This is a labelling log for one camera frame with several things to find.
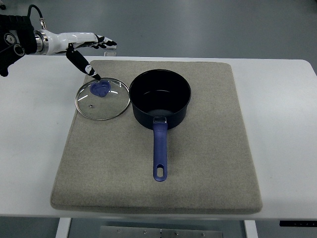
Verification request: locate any grey metal base plate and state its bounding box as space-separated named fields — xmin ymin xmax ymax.
xmin=99 ymin=226 xmax=223 ymax=238

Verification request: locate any white table leg right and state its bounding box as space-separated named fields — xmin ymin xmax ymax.
xmin=244 ymin=220 xmax=259 ymax=238

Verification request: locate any dark pot with blue handle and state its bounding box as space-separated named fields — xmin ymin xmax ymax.
xmin=129 ymin=69 xmax=191 ymax=182

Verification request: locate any beige fabric mat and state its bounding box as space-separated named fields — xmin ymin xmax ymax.
xmin=51 ymin=60 xmax=263 ymax=214

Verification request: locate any black table control panel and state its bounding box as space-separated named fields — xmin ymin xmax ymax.
xmin=279 ymin=220 xmax=317 ymax=228

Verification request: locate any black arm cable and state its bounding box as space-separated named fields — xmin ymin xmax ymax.
xmin=26 ymin=4 xmax=48 ymax=30

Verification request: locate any white table leg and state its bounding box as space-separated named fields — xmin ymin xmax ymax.
xmin=244 ymin=220 xmax=259 ymax=238
xmin=55 ymin=218 xmax=71 ymax=238

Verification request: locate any glass pot lid blue knob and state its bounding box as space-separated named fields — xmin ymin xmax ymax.
xmin=75 ymin=77 xmax=130 ymax=120

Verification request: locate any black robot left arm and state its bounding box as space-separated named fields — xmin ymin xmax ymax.
xmin=0 ymin=15 xmax=37 ymax=77

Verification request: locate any silver floor plate lower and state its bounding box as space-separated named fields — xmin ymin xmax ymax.
xmin=104 ymin=51 xmax=117 ymax=57

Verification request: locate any white table leg left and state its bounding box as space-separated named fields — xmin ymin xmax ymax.
xmin=55 ymin=218 xmax=71 ymax=238

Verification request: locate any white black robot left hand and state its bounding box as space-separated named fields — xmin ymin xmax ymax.
xmin=35 ymin=29 xmax=117 ymax=81

